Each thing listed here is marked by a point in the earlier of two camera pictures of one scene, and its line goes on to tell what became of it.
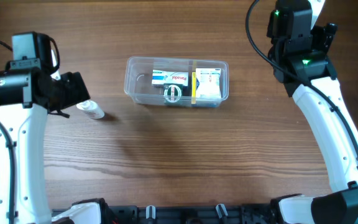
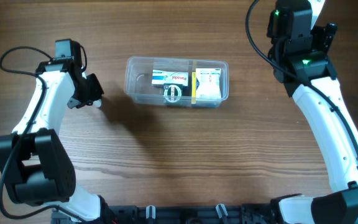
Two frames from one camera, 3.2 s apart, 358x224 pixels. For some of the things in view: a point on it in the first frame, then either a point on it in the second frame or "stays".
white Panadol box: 160,77 stays
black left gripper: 77,89 → 97,90
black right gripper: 322,37 stays
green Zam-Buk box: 173,94 stays
